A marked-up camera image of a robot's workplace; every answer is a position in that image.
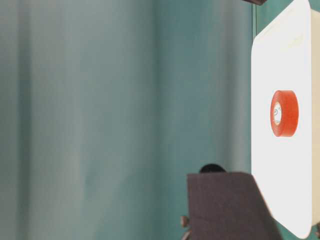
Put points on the green backdrop cloth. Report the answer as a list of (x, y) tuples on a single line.
[(104, 110)]

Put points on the white plastic case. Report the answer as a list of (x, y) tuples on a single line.
[(285, 55)]

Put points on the red tape roll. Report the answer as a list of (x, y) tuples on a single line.
[(284, 113)]

